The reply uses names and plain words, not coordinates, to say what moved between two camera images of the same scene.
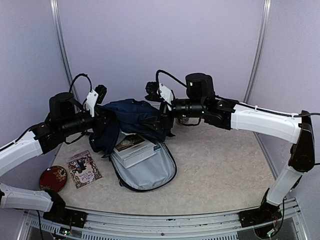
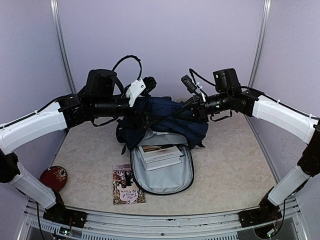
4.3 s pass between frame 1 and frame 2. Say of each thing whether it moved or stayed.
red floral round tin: stayed
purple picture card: moved
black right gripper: moved
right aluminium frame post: stayed
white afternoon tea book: moved
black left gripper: moved
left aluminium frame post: stayed
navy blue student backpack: moved
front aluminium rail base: stayed
